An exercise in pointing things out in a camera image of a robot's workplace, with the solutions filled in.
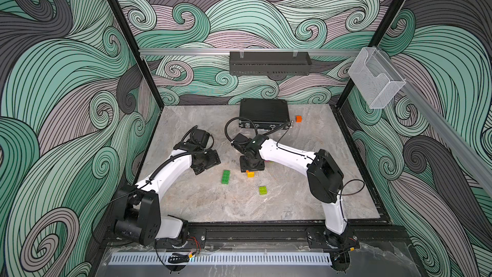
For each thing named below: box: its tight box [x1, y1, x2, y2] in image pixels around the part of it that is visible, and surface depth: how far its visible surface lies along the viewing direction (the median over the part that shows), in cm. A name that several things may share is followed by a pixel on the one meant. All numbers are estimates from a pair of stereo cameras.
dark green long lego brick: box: [221, 169, 232, 185], surface depth 92 cm
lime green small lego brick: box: [258, 185, 268, 195], surface depth 87 cm
